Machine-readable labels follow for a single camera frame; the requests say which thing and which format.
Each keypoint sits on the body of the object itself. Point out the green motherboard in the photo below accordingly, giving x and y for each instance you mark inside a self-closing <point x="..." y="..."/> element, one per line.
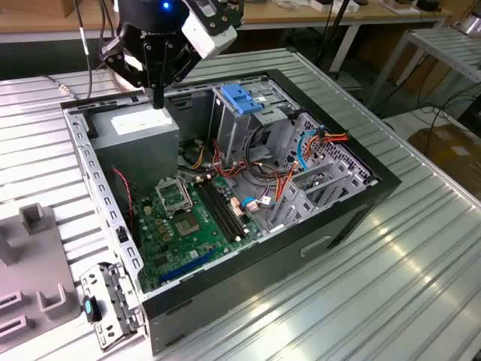
<point x="195" y="244"/>

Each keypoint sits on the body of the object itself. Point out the flat brown cardboard box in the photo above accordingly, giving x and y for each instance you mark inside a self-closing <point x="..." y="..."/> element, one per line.
<point x="451" y="150"/>

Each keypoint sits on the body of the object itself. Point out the black open PC case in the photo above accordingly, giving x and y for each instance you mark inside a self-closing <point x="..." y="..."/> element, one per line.
<point x="263" y="270"/>

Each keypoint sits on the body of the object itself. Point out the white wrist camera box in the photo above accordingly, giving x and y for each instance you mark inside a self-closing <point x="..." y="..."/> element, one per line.
<point x="204" y="35"/>

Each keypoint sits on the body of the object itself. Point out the blue expansion slot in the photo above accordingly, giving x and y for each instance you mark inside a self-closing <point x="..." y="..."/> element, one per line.
<point x="188" y="265"/>

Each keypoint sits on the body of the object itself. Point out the silver metal cylinder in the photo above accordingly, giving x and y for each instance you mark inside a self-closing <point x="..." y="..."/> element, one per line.
<point x="469" y="24"/>

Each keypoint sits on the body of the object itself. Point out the metal optical drive cage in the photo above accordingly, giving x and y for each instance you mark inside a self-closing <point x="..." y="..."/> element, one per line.
<point x="233" y="131"/>

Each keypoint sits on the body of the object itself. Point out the blue plastic drive latch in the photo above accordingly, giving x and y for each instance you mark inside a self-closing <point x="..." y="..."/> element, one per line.
<point x="235" y="97"/>

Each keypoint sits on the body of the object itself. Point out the black RAM slot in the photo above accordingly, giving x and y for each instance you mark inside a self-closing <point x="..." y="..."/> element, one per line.
<point x="226" y="210"/>
<point x="212" y="210"/>
<point x="221" y="210"/>
<point x="217" y="210"/>

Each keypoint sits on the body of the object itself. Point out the metal expansion slot bracket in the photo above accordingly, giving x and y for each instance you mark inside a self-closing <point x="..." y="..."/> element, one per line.
<point x="94" y="282"/>

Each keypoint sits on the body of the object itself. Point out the grey parts rack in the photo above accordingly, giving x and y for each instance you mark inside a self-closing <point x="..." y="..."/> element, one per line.
<point x="34" y="263"/>

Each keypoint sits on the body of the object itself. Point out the metal slat side table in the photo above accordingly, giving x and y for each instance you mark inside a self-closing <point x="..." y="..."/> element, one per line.
<point x="447" y="47"/>

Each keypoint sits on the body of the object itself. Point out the grey power supply unit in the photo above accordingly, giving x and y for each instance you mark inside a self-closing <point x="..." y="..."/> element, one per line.
<point x="139" y="150"/>

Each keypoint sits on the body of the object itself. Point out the CPU socket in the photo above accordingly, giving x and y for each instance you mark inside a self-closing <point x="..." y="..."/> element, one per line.
<point x="174" y="197"/>

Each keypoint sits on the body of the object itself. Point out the square chipset chip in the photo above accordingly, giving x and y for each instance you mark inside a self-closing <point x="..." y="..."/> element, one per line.
<point x="187" y="225"/>

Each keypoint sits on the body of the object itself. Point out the metal disk bay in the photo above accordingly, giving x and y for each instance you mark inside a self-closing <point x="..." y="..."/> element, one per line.
<point x="300" y="205"/>

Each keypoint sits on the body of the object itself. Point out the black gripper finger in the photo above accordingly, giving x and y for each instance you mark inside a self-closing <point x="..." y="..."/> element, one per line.
<point x="184" y="62"/>
<point x="112" y="56"/>

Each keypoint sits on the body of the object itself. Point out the wooden desk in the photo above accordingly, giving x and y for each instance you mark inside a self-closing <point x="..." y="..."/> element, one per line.
<point x="282" y="17"/>

